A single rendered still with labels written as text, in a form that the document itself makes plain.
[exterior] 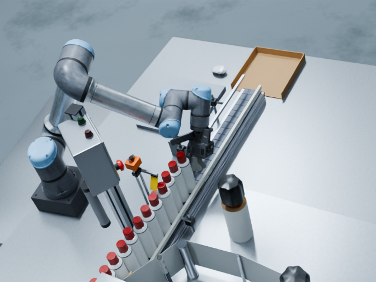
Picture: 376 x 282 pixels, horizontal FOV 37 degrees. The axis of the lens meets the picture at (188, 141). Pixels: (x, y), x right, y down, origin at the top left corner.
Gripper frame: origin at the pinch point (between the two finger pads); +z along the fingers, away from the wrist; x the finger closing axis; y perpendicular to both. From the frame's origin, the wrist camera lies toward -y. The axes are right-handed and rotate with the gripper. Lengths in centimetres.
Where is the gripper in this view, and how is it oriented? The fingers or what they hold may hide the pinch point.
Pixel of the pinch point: (191, 172)
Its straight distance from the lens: 221.6
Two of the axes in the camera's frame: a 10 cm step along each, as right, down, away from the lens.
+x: 5.1, -2.5, 8.3
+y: 8.6, 2.1, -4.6
